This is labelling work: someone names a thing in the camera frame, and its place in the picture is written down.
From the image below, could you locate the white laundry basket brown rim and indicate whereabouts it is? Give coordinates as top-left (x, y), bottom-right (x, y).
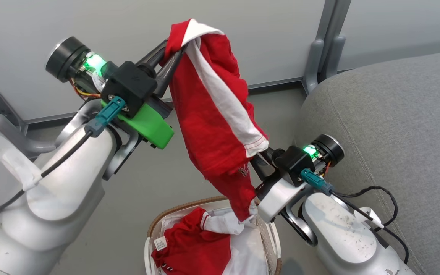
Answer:
top-left (144, 196), bottom-right (282, 275)

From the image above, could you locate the red garment with white cuff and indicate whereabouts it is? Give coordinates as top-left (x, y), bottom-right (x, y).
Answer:
top-left (151, 207), bottom-right (257, 275)

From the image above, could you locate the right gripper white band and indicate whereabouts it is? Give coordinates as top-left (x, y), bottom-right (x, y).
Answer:
top-left (249, 134), bottom-right (345, 223)

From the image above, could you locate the red garment wide white stripe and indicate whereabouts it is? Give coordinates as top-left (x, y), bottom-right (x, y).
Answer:
top-left (160, 18), bottom-right (269, 223)

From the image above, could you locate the grey fabric sofa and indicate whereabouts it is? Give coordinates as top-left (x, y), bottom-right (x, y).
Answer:
top-left (294, 49), bottom-right (440, 275)

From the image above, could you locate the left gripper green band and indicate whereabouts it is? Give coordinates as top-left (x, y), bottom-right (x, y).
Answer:
top-left (45, 36), bottom-right (185, 149)

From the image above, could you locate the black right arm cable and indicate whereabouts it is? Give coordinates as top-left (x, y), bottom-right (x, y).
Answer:
top-left (300, 169), bottom-right (409, 265)

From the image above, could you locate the white cable wrap strip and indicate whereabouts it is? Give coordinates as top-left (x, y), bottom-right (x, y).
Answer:
top-left (354, 207), bottom-right (384, 229)
top-left (0, 122), bottom-right (43, 191)

